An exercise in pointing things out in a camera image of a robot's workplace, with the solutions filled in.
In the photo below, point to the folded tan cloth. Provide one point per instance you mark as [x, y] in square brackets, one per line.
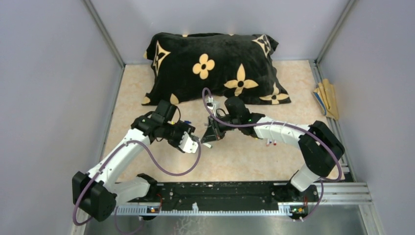
[324, 94]

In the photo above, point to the dark green pen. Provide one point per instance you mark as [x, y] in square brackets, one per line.
[207, 145]

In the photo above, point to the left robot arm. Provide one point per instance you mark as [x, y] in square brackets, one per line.
[129, 155]

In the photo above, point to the black floral pillow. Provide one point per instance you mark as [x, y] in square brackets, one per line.
[227, 64]

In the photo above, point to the aluminium front rail frame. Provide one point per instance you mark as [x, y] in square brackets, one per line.
[330, 194]

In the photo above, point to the white cable duct strip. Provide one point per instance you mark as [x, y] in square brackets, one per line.
[143, 210]

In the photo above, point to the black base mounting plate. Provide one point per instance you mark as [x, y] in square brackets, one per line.
[226, 196]

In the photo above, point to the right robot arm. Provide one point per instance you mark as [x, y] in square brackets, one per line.
[320, 148]

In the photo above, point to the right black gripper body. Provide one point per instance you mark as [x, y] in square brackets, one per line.
[219, 128]

